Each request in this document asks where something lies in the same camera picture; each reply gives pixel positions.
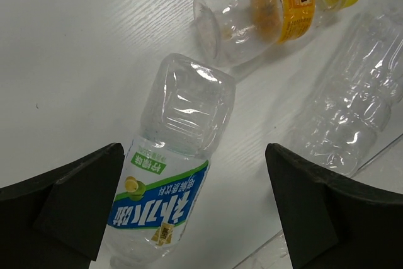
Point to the clear unlabelled plastic bottle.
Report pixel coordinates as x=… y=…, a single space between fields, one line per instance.
x=351 y=101

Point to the orange-label bottle yellow cap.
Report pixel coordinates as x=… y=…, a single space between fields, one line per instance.
x=233 y=32

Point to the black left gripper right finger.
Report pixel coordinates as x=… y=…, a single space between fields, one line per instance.
x=331 y=221

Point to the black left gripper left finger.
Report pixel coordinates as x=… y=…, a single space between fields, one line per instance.
x=58 y=219

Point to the green-white label clear bottle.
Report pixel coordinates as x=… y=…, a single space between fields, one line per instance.
x=186 y=114

